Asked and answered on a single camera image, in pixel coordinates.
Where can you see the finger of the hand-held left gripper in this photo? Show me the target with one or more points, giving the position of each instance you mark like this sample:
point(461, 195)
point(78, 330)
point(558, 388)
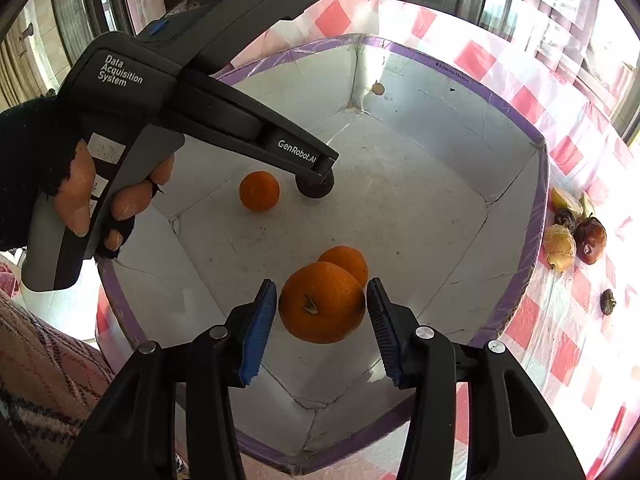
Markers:
point(280, 142)

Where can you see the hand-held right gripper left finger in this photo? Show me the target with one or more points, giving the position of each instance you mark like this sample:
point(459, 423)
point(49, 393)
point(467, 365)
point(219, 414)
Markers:
point(259, 332)

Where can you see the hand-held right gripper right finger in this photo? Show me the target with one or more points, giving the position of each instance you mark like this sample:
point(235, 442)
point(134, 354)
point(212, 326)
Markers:
point(384, 332)

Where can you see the small orange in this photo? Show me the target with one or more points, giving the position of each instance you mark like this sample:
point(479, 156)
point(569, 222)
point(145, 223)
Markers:
point(259, 190)

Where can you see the large orange with stem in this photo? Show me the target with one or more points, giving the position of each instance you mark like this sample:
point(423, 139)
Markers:
point(321, 305)

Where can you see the white box with purple edge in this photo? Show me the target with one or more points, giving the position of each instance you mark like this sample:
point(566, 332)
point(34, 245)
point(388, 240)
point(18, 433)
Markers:
point(400, 220)

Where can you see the person's left forearm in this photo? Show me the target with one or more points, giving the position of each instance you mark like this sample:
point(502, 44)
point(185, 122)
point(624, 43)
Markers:
point(27, 160)

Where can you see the person's left hand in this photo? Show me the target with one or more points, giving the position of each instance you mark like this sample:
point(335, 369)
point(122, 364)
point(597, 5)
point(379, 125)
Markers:
point(75, 190)

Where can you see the wooden cabinet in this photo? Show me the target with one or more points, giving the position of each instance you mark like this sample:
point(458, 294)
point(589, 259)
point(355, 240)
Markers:
point(30, 55)

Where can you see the pink checkered tablecloth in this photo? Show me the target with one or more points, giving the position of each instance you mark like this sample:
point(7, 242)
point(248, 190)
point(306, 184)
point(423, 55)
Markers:
point(575, 360)

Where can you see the yellow wrinkled fruit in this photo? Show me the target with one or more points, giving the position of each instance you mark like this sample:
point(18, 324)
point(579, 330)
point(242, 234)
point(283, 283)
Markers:
point(559, 247)

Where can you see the dark dried jujube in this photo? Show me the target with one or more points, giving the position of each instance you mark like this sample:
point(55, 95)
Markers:
point(566, 219)

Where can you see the person's pink patterned clothing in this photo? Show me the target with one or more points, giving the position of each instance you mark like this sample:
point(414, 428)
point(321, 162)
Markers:
point(45, 385)

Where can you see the yellow fruit piece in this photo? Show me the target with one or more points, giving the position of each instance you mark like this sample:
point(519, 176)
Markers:
point(566, 201)

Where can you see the small dark dried fruit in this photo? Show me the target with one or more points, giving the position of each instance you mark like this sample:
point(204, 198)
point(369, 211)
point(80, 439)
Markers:
point(607, 302)

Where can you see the window frame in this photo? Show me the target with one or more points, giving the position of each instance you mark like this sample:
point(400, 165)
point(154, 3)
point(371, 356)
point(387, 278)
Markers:
point(565, 25)

